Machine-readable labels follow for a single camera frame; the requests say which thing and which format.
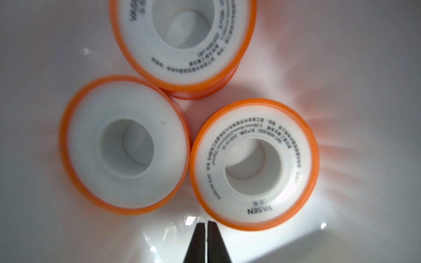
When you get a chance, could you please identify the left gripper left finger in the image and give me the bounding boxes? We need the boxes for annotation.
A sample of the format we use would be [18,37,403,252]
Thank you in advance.
[183,222,206,263]

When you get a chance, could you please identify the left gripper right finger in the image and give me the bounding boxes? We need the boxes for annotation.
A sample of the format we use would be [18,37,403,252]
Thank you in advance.
[207,221,232,263]

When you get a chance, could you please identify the orange sealing tape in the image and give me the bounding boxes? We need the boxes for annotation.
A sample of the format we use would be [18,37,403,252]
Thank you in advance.
[59,75,191,215]
[190,99,320,231]
[109,1,258,100]

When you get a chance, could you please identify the white storage box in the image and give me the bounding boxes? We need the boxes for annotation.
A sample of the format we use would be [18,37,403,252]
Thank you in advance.
[1,1,421,263]

